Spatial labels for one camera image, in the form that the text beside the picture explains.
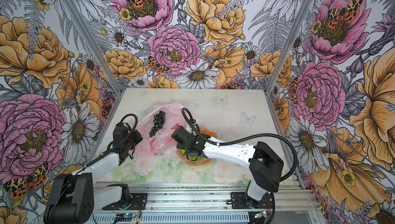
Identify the green circuit board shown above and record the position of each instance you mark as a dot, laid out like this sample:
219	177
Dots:
258	215
128	218

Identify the pink scalloped bowl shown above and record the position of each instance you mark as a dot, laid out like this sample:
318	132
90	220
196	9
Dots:
200	161

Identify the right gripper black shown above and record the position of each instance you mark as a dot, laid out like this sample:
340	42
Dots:
179	146

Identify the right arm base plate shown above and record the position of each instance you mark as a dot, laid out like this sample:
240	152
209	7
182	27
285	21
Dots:
240	200

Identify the aluminium front rail frame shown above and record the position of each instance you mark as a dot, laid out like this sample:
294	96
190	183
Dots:
207	204

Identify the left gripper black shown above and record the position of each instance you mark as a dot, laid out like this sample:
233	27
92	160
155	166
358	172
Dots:
137	136

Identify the small orange fruit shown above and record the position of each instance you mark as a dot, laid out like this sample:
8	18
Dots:
211	134

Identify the left aluminium corner post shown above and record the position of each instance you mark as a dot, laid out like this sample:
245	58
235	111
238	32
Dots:
82	27

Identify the aluminium corner post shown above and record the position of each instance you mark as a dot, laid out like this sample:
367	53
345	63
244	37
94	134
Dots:
82	27
297	24

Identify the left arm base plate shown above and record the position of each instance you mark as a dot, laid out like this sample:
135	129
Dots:
137	201

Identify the dark grape bunch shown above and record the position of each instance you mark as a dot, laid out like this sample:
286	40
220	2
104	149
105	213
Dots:
158	123

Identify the right aluminium corner post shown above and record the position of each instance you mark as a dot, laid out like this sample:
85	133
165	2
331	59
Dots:
297	24

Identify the green circuit board right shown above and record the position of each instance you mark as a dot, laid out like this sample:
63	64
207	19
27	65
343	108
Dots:
258	215

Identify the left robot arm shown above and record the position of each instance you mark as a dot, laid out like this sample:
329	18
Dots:
73	200

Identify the green circuit board left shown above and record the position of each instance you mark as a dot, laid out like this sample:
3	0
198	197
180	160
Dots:
128	218

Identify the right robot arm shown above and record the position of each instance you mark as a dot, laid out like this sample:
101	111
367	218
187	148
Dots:
263	163

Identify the bright green bumpy fruit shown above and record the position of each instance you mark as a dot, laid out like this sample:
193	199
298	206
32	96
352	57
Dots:
192	156

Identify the pink plastic bag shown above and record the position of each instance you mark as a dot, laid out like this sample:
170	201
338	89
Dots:
156	145

